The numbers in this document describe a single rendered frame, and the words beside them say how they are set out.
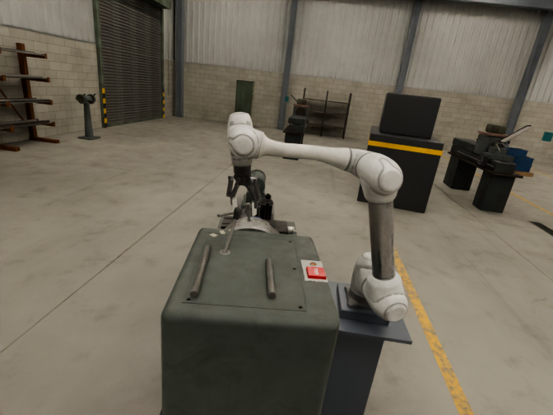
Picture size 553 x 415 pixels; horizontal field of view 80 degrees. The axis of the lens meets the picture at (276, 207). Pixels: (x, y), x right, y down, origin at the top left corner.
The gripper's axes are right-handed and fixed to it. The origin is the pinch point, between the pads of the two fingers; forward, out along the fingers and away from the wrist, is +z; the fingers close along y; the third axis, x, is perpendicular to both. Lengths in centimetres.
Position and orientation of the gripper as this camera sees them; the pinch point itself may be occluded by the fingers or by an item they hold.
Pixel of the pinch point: (243, 208)
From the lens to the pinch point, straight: 147.1
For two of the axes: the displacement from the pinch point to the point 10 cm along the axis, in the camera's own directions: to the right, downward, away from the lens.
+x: 4.2, -3.2, 8.5
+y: 9.1, 1.4, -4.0
